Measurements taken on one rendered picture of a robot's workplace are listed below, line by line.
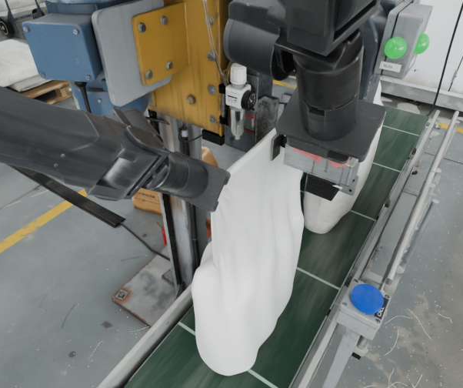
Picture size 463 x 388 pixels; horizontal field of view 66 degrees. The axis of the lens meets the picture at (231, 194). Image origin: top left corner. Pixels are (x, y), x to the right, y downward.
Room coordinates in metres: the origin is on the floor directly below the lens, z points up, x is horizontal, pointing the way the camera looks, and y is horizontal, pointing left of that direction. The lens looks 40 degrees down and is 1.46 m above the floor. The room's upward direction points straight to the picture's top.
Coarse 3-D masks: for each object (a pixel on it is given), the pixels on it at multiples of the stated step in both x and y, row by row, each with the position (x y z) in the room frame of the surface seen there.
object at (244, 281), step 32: (256, 160) 0.59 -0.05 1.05; (224, 192) 0.50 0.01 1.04; (256, 192) 0.59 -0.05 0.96; (288, 192) 0.71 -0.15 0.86; (224, 224) 0.50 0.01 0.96; (256, 224) 0.58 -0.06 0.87; (288, 224) 0.63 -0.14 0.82; (224, 256) 0.48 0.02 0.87; (256, 256) 0.52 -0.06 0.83; (288, 256) 0.59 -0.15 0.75; (192, 288) 0.48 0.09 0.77; (224, 288) 0.45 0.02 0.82; (256, 288) 0.47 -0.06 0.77; (288, 288) 0.61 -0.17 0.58; (224, 320) 0.42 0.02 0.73; (256, 320) 0.48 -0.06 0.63; (224, 352) 0.42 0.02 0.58; (256, 352) 0.47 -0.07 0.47
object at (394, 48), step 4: (388, 40) 0.54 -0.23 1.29; (392, 40) 0.53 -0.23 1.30; (396, 40) 0.53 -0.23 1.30; (400, 40) 0.53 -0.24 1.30; (404, 40) 0.53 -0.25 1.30; (388, 44) 0.53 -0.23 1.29; (392, 44) 0.52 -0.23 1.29; (396, 44) 0.52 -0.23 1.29; (400, 44) 0.52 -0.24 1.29; (404, 44) 0.52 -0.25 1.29; (388, 48) 0.53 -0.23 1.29; (392, 48) 0.52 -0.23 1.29; (396, 48) 0.52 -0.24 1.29; (400, 48) 0.52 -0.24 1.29; (404, 48) 0.52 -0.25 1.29; (388, 52) 0.53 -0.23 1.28; (392, 52) 0.52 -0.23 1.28; (396, 52) 0.52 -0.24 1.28; (400, 52) 0.52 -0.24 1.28; (404, 52) 0.52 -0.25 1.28; (388, 56) 0.53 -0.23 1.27; (392, 56) 0.52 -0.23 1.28; (396, 56) 0.52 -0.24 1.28; (400, 56) 0.52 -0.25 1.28
